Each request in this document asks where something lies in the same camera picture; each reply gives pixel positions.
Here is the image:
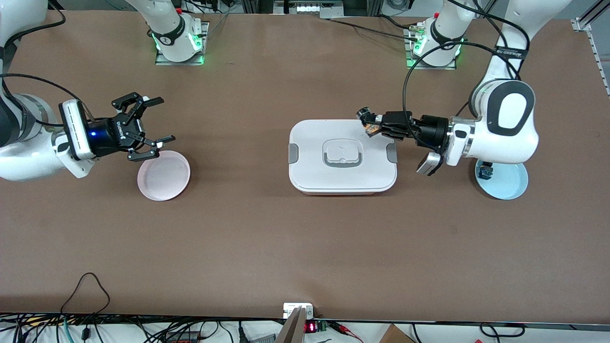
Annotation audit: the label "aluminium frame with white label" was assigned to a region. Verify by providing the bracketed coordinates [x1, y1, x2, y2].
[273, 0, 345, 19]

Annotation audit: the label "white lunch box grey clips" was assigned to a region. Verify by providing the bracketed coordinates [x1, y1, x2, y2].
[288, 119, 397, 196]

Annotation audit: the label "brown cardboard box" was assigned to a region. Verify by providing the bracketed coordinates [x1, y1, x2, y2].
[379, 324, 416, 343]

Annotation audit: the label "black cable to arm base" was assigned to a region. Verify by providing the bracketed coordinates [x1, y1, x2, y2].
[324, 18, 420, 41]

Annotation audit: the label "perforated metal strip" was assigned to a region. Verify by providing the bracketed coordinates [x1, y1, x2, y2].
[589, 30, 610, 98]

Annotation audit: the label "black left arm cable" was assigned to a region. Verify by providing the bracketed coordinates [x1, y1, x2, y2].
[403, 0, 530, 153]

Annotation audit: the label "thin black looped cable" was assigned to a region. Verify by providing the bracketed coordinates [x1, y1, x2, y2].
[60, 272, 111, 315]

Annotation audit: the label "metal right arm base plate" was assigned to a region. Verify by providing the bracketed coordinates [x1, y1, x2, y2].
[155, 21, 209, 66]

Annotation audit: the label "orange black push-button switch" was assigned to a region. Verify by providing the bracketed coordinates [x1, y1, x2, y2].
[356, 108, 382, 139]

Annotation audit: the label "light blue round plate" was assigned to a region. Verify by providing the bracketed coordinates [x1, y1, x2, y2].
[475, 160, 529, 201]

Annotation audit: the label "grey metal bar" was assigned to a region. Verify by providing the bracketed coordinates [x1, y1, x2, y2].
[275, 306, 308, 343]

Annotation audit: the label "red clip lead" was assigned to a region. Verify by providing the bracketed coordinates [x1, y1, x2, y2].
[329, 322, 363, 342]

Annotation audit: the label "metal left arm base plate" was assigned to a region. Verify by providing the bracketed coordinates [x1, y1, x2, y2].
[405, 26, 457, 71]

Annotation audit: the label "pink round plate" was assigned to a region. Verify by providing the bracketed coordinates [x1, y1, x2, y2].
[137, 150, 191, 202]

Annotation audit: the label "aluminium profile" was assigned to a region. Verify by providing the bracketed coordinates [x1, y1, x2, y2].
[571, 0, 610, 31]

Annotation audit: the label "small white mount block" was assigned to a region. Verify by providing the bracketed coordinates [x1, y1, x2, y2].
[283, 303, 314, 319]

